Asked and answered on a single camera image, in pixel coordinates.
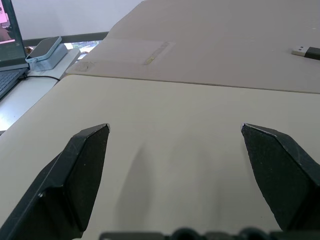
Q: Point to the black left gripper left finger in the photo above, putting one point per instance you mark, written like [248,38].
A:
[75,175]

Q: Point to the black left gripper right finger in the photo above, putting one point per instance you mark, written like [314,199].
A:
[282,175]

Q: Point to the white side desk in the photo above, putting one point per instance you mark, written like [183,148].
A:
[27,95]

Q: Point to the smartphone on light-blue stand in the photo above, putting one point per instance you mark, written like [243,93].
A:
[47,53]

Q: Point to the black USB plug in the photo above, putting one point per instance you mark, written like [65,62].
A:
[307,51]

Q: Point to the dark grey laptop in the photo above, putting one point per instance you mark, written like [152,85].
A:
[8,47]

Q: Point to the brown cardboard sheet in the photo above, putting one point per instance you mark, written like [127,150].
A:
[220,45]

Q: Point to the clear tape strip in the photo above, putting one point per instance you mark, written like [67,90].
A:
[160,53]

